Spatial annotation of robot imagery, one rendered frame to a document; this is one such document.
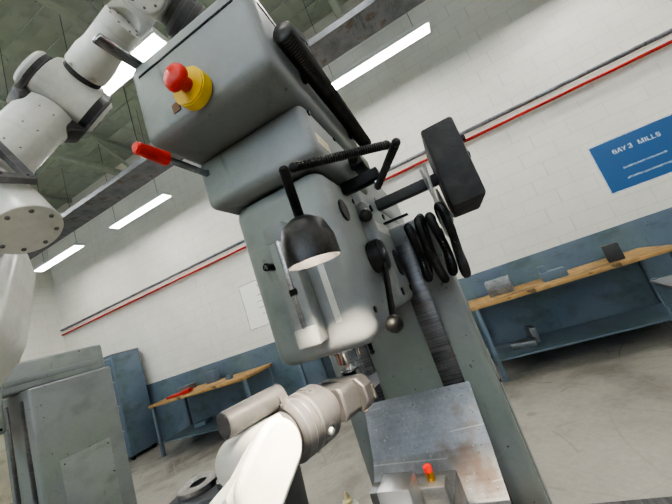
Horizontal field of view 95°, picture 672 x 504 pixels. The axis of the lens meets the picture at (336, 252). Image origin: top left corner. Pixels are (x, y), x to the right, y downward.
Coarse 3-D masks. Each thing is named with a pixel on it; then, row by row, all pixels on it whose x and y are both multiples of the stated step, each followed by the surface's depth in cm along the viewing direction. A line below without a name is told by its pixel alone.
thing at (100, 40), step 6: (96, 36) 47; (102, 36) 48; (96, 42) 48; (102, 42) 48; (108, 42) 49; (114, 42) 49; (102, 48) 49; (108, 48) 49; (114, 48) 50; (120, 48) 50; (114, 54) 51; (120, 54) 51; (126, 54) 51; (126, 60) 52; (132, 60) 52; (138, 60) 53; (132, 66) 54; (138, 66) 54
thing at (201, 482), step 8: (208, 472) 74; (192, 480) 72; (200, 480) 72; (208, 480) 69; (216, 480) 68; (184, 488) 70; (192, 488) 68; (200, 488) 67; (208, 488) 67; (216, 488) 67; (176, 496) 70; (184, 496) 66; (192, 496) 66; (200, 496) 66; (208, 496) 64
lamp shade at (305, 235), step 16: (288, 224) 38; (304, 224) 37; (320, 224) 38; (288, 240) 37; (304, 240) 36; (320, 240) 37; (336, 240) 39; (288, 256) 37; (304, 256) 36; (320, 256) 43; (336, 256) 41
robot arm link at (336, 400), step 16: (320, 384) 57; (336, 384) 53; (352, 384) 52; (368, 384) 52; (320, 400) 46; (336, 400) 49; (352, 400) 50; (368, 400) 51; (320, 416) 44; (336, 416) 47; (352, 416) 49; (336, 432) 47; (320, 448) 45
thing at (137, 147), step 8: (136, 144) 45; (144, 144) 46; (136, 152) 45; (144, 152) 46; (152, 152) 47; (160, 152) 48; (168, 152) 50; (152, 160) 48; (160, 160) 48; (168, 160) 49; (176, 160) 51; (184, 168) 53; (192, 168) 54; (200, 168) 56
